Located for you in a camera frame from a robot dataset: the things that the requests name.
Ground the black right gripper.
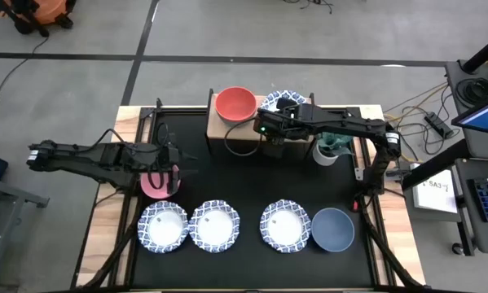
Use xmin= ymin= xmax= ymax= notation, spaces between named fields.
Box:
xmin=253 ymin=96 xmax=306 ymax=146

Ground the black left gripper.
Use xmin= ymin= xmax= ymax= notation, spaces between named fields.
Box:
xmin=161 ymin=142 xmax=200 ymax=195

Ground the blue patterned white paper bowl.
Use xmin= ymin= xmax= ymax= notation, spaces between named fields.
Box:
xmin=188 ymin=199 xmax=241 ymax=254
xmin=259 ymin=199 xmax=312 ymax=254
xmin=137 ymin=200 xmax=190 ymax=254
xmin=259 ymin=90 xmax=311 ymax=113

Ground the pink plastic bowl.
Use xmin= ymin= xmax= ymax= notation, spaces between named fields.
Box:
xmin=139 ymin=164 xmax=182 ymax=200

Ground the red plastic bowl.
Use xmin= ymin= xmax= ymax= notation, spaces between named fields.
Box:
xmin=214 ymin=85 xmax=258 ymax=123

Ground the wooden shelf with black legs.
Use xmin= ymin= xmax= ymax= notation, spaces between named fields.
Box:
xmin=204 ymin=87 xmax=316 ymax=160

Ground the white cup with teal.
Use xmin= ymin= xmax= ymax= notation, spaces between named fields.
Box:
xmin=311 ymin=130 xmax=354 ymax=168

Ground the black table mat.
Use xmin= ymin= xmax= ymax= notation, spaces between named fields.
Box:
xmin=131 ymin=112 xmax=376 ymax=289

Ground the slate blue plastic bowl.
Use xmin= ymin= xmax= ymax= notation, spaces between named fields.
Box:
xmin=310 ymin=207 xmax=356 ymax=254

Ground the black power strip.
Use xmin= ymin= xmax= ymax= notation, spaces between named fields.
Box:
xmin=424 ymin=111 xmax=455 ymax=140

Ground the black metal pole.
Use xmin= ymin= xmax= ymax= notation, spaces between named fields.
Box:
xmin=401 ymin=139 xmax=473 ymax=191
xmin=461 ymin=30 xmax=488 ymax=75

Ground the white paper sign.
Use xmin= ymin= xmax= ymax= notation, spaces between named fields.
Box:
xmin=411 ymin=178 xmax=459 ymax=215

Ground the grey side table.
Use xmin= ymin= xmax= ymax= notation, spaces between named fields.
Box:
xmin=445 ymin=59 xmax=488 ymax=164

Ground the grey metal desk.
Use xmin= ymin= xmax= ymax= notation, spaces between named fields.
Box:
xmin=0 ymin=174 xmax=50 ymax=293

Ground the computer monitor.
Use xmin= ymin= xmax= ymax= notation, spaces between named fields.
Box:
xmin=451 ymin=95 xmax=488 ymax=138

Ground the orange round container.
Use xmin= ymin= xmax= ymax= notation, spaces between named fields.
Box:
xmin=2 ymin=0 xmax=77 ymax=37

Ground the grey equipment cart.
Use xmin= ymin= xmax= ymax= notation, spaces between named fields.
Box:
xmin=455 ymin=158 xmax=488 ymax=256

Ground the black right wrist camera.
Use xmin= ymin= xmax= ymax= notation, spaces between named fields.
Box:
xmin=254 ymin=116 xmax=278 ymax=139

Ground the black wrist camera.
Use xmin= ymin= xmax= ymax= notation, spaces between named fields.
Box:
xmin=254 ymin=116 xmax=278 ymax=139
xmin=157 ymin=142 xmax=179 ymax=164

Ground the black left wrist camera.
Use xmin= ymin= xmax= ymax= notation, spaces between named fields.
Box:
xmin=157 ymin=142 xmax=179 ymax=164

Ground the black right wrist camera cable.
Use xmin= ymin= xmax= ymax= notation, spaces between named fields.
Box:
xmin=223 ymin=116 xmax=265 ymax=157

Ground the black floor cable bundle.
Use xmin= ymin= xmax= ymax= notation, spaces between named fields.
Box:
xmin=283 ymin=0 xmax=335 ymax=15

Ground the yellow floor cable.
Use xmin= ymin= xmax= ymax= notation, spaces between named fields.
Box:
xmin=383 ymin=82 xmax=449 ymax=164

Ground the coiled black cable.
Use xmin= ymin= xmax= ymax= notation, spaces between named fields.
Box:
xmin=455 ymin=77 xmax=488 ymax=107

